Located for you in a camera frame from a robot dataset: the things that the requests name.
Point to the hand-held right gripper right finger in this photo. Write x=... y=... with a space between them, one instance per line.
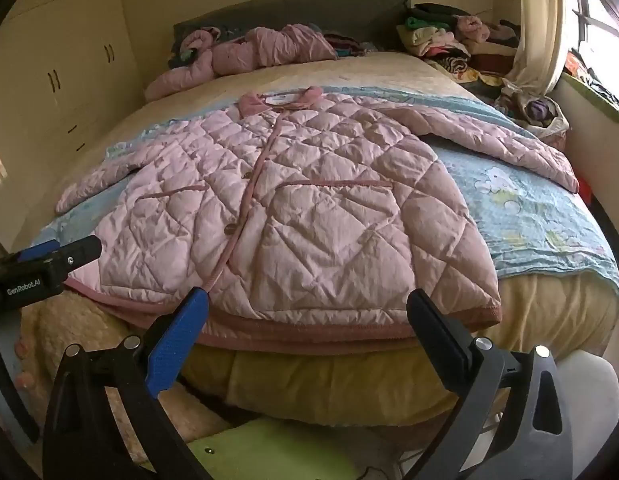
x=439 y=340

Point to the beige fuzzy cloth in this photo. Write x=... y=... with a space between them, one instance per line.
x=79 y=325

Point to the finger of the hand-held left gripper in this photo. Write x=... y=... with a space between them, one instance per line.
x=82 y=251
x=39 y=250

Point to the cream curtain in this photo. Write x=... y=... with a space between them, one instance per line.
x=539 y=25

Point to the pink quilted jacket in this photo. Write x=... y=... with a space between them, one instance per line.
x=314 y=210

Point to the bed with beige sheet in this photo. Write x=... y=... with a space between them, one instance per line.
x=369 y=72

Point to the cream wardrobe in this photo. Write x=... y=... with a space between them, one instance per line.
x=64 y=60

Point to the green cushion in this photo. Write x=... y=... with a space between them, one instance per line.
x=289 y=452

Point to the window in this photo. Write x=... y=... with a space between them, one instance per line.
x=602 y=10

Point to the dark patterned cloth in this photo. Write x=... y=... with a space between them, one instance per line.
x=352 y=46

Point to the green-edged patterned cloth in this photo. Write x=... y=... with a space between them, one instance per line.
x=597 y=85

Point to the light blue printed blanket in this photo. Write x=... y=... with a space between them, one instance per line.
x=529 y=210

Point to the grey headboard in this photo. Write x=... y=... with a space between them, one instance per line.
x=314 y=10

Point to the crumpled pink padded jacket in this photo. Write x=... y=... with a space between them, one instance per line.
x=269 y=45

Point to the white rounded object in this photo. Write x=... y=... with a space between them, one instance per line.
x=589 y=400

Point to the plastic bag of clothes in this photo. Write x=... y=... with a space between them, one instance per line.
x=539 y=112

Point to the pile of folded clothes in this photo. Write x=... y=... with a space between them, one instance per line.
x=439 y=35

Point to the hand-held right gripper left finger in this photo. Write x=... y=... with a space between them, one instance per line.
x=177 y=340

